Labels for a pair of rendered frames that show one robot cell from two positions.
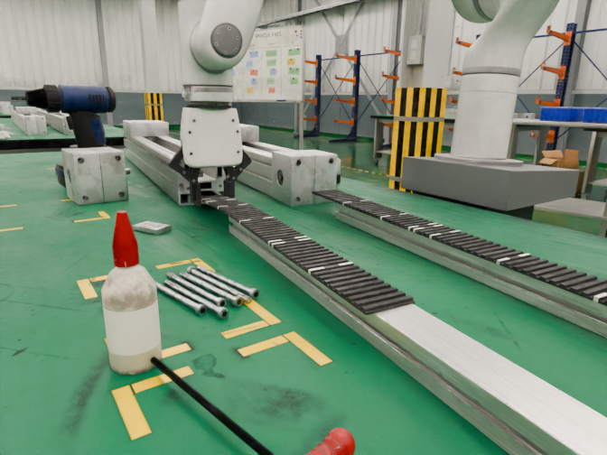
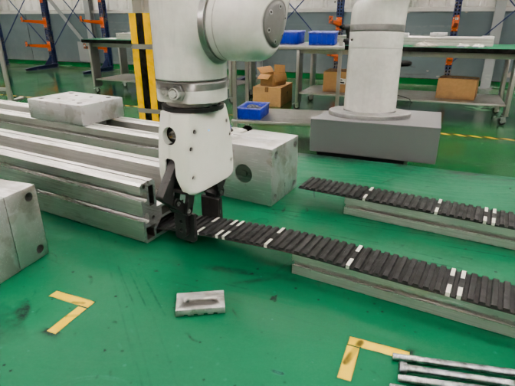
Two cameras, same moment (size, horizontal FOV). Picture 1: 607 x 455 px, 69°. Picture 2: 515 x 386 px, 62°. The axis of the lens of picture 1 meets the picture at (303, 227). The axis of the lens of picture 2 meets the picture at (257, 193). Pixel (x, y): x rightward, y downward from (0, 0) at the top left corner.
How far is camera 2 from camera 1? 0.49 m
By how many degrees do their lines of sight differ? 32
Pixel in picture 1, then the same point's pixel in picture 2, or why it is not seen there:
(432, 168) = (349, 129)
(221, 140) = (218, 149)
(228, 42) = (279, 27)
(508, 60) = (402, 17)
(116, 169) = (28, 214)
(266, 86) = not seen: outside the picture
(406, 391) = not seen: outside the picture
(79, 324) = not seen: outside the picture
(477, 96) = (378, 53)
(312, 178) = (283, 168)
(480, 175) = (407, 134)
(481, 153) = (384, 109)
